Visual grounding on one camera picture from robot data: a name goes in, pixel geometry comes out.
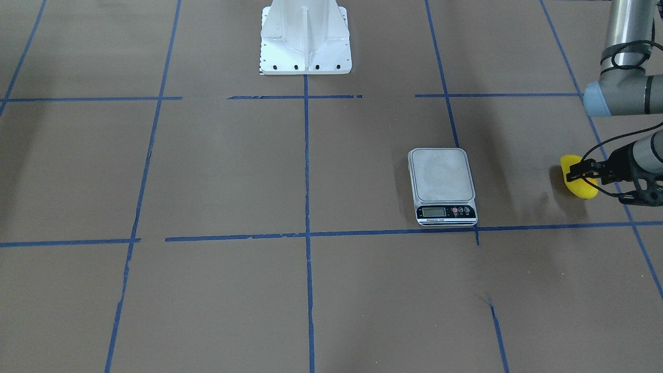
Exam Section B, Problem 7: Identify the grey electronic kitchen scale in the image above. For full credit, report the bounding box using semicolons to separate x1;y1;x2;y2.
408;147;479;227

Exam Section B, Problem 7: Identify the brown paper table mat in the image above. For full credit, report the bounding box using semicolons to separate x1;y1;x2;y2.
2;1;661;372

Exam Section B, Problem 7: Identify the silver blue-capped robot arm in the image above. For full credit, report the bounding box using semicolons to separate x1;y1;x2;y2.
567;1;661;184

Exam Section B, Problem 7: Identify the yellow mango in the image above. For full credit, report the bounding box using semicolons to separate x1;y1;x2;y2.
560;155;599;200

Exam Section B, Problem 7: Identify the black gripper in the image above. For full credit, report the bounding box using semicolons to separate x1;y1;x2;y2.
566;147;633;183

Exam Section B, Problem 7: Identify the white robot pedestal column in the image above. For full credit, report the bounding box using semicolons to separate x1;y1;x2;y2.
259;1;353;75

